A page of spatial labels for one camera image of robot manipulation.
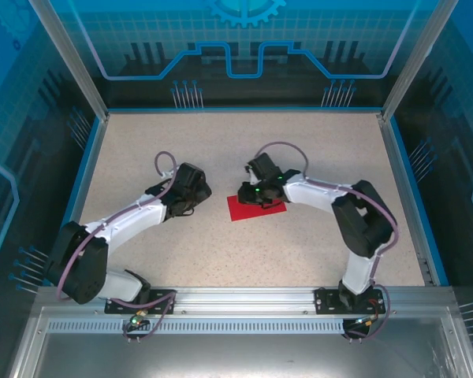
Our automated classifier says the red cloth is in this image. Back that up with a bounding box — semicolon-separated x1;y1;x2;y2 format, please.
226;194;288;223

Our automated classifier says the grey metal tray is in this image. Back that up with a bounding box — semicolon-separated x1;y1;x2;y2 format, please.
7;306;473;378

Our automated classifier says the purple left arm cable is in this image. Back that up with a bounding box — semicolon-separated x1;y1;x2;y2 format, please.
56;151;179;344

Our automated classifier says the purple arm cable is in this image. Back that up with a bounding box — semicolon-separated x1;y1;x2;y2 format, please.
56;151;179;344
255;141;400;344

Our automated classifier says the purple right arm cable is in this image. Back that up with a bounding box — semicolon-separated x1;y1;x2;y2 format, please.
255;141;400;344

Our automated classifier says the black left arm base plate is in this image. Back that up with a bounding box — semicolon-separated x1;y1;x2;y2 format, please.
104;289;177;316

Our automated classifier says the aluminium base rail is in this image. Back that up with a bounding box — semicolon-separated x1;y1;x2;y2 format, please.
35;286;456;316

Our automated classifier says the blue table side rail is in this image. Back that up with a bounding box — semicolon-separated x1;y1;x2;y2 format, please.
42;116;110;287
378;113;451;287

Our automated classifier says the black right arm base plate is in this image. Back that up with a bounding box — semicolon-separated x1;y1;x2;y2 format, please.
314;287;384;315

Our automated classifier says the cable connector with green light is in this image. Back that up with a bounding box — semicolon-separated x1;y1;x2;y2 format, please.
129;309;149;327
354;313;380;328

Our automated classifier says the slotted metal cable duct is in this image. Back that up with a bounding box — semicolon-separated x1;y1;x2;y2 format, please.
46;319;348;335

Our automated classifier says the aluminium frame post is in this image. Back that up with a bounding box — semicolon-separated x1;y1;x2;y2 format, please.
27;0;110;121
380;0;460;121

